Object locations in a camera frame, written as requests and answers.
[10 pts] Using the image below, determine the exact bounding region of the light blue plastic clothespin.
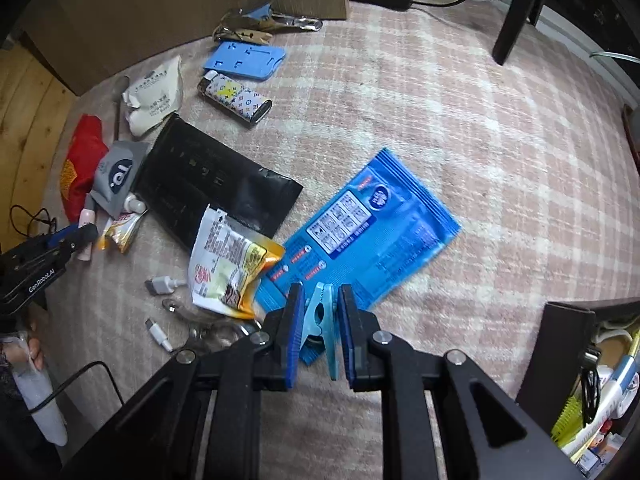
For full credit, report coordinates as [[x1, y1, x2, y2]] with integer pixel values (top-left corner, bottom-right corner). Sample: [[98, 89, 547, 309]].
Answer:
[[299, 283, 338, 380]]

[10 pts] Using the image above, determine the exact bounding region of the red drawstring cloth bag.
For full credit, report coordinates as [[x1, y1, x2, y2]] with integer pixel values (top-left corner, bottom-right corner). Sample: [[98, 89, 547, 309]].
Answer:
[[58, 114, 108, 223]]

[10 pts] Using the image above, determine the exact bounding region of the blue plastic phone stand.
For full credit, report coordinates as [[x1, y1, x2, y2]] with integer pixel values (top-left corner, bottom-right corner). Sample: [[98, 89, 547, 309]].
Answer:
[[203, 41, 286, 81]]

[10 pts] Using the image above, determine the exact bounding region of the large metal spring clamp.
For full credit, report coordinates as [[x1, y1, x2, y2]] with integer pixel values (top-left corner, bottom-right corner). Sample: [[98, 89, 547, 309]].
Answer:
[[214, 0, 323, 38]]

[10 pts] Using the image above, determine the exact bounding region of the person's hand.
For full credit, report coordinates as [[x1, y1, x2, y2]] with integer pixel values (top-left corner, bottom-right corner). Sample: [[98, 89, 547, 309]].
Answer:
[[1, 322, 44, 370]]

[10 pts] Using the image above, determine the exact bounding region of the pink lip balm tube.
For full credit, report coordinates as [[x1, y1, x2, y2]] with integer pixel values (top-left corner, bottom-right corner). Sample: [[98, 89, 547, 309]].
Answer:
[[76, 207, 98, 262]]

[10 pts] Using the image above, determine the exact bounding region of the yellow white snack wrapper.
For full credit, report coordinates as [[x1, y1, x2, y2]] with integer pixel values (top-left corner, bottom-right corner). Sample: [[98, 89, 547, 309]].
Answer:
[[188, 207, 284, 320]]

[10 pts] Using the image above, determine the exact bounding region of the small yellow candy wrapper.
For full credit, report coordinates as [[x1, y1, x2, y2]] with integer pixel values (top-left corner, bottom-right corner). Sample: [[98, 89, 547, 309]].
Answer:
[[96, 212, 144, 254]]

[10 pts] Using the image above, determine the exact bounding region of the blue wet wipes packet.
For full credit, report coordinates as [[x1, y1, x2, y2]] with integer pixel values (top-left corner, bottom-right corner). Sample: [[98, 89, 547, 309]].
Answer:
[[255, 148, 460, 312]]

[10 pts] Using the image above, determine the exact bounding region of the white usb adapter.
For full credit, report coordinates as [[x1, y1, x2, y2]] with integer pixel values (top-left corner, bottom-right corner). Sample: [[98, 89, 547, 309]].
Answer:
[[144, 276, 188, 296]]

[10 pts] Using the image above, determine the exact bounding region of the grey sachet with logo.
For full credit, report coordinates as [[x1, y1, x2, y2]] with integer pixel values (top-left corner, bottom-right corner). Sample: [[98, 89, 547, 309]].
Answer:
[[90, 141, 149, 219]]

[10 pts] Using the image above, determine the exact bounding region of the wooden furniture panel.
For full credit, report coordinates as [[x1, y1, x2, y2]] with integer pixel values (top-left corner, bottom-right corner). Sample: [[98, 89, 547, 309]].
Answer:
[[0, 44, 76, 250]]

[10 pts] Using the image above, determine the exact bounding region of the black foil pouch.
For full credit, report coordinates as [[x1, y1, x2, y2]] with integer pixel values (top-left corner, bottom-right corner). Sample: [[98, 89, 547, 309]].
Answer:
[[134, 113, 303, 250]]

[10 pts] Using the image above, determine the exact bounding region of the white crumpled paper packet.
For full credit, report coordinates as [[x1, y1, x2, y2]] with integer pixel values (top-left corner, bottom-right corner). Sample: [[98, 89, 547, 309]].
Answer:
[[122, 55, 183, 139]]

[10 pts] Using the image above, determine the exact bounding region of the patterned cigarette lighter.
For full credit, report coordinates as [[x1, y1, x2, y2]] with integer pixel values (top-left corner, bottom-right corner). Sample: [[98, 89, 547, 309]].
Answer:
[[198, 70, 272, 126]]

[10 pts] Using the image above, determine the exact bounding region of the dark storage box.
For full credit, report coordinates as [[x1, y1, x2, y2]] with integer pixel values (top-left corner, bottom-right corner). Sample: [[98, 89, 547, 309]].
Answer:
[[516, 298, 639, 463]]

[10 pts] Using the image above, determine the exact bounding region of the brown cardboard box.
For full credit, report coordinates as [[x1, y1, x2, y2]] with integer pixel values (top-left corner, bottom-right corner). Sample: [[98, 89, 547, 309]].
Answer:
[[17, 0, 348, 96]]

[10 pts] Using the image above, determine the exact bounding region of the black table leg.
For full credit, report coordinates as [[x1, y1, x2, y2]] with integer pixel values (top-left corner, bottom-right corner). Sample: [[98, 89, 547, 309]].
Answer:
[[491, 0, 544, 65]]

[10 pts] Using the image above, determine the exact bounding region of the black cable on floor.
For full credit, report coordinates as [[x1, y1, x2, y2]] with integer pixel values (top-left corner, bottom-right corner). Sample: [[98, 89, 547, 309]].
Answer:
[[8, 202, 59, 239]]

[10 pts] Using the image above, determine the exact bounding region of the white usb cable plug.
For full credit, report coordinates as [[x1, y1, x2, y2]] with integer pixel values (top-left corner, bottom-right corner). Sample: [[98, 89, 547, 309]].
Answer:
[[144, 318, 174, 353]]

